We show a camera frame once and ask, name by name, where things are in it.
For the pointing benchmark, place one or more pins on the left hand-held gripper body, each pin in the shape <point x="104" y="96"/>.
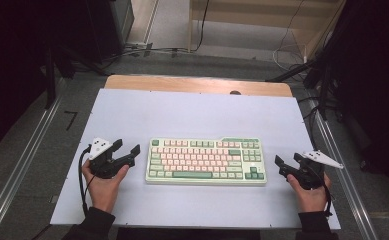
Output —
<point x="105" y="166"/>

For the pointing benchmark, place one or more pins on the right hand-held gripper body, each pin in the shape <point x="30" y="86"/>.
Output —
<point x="310" y="176"/>

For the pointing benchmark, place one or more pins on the green and pink keyboard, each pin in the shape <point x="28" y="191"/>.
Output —
<point x="202" y="161"/>

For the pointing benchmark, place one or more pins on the person's right hand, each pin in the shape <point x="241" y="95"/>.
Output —
<point x="310" y="200"/>

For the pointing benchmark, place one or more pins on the person's left hand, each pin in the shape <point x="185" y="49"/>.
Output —
<point x="103" y="193"/>

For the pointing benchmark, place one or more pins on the white board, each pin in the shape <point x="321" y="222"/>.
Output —
<point x="188" y="113"/>

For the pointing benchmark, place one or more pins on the black stand leg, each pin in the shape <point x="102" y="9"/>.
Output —
<point x="292" y="70"/>

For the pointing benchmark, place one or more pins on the wooden table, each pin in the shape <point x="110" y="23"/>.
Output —
<point x="182" y="83"/>

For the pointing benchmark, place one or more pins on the black curtain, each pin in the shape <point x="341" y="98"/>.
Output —
<point x="372" y="83"/>
<point x="8" y="66"/>

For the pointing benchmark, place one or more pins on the black cabinet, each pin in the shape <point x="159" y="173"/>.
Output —
<point x="108" y="26"/>

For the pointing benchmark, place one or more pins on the light wooden shelf unit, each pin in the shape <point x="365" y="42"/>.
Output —
<point x="248" y="20"/>

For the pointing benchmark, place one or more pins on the metal floor rail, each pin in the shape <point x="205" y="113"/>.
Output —
<point x="345" y="173"/>
<point x="18" y="173"/>

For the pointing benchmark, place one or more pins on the black stand post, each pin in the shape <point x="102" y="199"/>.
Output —
<point x="50" y="80"/>

